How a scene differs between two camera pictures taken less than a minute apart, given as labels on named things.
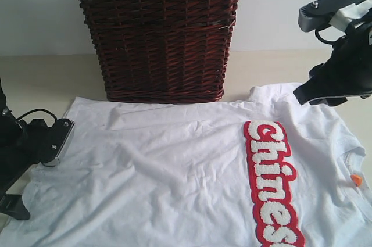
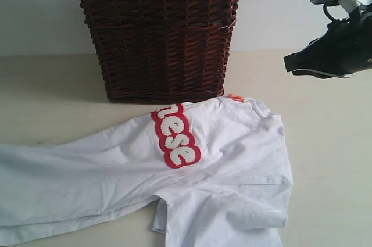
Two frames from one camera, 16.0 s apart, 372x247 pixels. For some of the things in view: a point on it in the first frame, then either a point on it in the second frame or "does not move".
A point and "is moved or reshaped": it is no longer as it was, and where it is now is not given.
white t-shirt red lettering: [261, 169] is moved or reshaped
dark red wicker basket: [163, 38] does not move
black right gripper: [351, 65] -> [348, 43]
